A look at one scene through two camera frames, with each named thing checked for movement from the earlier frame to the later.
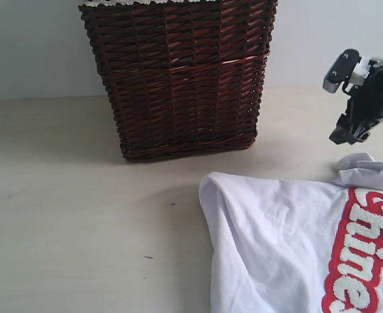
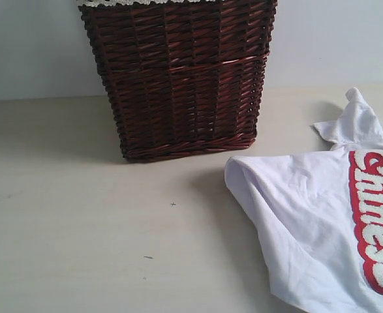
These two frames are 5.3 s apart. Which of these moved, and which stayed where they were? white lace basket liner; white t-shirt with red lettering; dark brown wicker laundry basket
Moved: white t-shirt with red lettering
Stayed: white lace basket liner; dark brown wicker laundry basket
